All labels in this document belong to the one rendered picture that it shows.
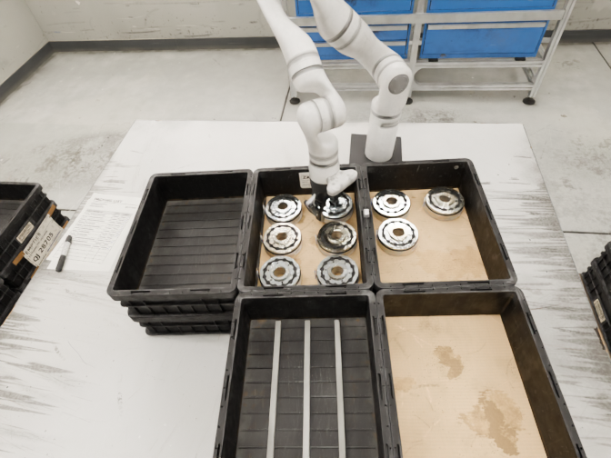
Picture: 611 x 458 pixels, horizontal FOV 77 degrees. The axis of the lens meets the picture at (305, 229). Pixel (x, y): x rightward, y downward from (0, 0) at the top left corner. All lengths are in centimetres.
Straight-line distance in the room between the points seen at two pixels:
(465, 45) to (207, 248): 226
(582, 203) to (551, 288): 139
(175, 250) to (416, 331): 66
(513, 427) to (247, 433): 51
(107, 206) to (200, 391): 78
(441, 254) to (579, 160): 191
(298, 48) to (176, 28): 326
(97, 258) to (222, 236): 46
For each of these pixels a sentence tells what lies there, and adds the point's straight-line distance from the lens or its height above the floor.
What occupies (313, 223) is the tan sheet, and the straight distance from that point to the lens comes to 108.
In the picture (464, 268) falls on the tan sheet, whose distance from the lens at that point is 103.
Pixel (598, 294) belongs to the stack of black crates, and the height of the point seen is 21.
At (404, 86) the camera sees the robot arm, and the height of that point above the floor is 106.
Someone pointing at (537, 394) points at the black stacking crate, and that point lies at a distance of 90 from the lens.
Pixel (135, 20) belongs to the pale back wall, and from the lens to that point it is 423.
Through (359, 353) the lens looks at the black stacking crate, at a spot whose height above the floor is 83.
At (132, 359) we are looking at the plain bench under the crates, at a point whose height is 70.
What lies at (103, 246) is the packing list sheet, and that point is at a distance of 142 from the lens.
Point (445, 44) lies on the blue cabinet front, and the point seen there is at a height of 42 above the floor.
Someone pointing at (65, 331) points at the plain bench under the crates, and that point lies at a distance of 130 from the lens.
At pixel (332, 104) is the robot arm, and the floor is 120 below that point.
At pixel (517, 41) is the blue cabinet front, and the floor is 43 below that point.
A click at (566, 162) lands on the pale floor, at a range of 281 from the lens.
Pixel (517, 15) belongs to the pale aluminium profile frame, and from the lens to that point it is 286.
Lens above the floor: 166
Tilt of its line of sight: 51 degrees down
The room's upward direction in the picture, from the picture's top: 7 degrees counter-clockwise
